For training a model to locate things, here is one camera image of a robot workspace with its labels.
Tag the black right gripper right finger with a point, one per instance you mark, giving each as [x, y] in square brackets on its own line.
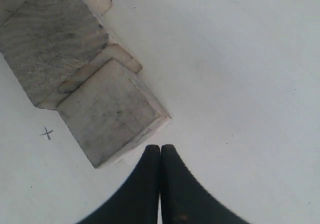
[184, 200]

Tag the smallest wooden cube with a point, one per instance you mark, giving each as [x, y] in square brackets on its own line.
[112, 113]

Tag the third largest wooden cube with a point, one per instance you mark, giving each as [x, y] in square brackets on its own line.
[54, 46]

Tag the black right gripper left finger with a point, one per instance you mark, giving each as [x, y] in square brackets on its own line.
[137, 200]

